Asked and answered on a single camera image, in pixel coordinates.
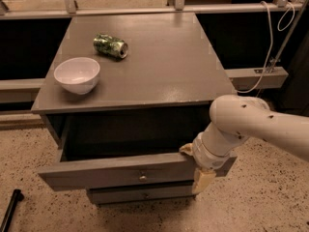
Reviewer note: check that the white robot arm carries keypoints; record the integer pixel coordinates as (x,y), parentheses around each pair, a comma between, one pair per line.
(234,119)

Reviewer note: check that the black pole on floor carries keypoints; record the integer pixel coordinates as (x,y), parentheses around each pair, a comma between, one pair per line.
(17,197)

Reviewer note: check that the white bowl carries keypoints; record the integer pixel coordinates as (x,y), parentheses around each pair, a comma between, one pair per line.
(78,75)

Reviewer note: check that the grey top drawer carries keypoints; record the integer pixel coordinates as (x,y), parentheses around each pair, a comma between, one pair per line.
(105,151)

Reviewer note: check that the grey wooden drawer cabinet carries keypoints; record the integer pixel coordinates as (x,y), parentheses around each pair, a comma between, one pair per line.
(170,69)

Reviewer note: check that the green crushed soda can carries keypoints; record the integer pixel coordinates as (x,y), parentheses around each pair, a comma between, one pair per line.
(111,46)

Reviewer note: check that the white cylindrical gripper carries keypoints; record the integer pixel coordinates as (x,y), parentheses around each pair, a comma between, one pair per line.
(203,156)

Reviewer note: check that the grey metal railing frame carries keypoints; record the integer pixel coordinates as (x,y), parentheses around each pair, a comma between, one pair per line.
(34,9)

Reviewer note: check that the grey bottom drawer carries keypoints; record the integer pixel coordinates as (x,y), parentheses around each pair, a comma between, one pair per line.
(139,193)

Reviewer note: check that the grey drawer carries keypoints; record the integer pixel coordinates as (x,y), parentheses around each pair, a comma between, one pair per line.
(139,193)
(105,151)

